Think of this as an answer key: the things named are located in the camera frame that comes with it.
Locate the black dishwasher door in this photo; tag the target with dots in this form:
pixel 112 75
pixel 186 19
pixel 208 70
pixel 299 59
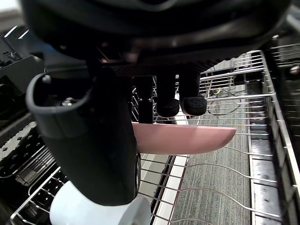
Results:
pixel 21 150

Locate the dark dishwasher body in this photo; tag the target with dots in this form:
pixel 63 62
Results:
pixel 290 93

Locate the pink cup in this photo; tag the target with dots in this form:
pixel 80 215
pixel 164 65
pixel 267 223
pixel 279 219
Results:
pixel 187 140

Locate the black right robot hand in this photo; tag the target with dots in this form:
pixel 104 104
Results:
pixel 93 140

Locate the white cup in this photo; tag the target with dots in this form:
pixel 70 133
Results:
pixel 70 211

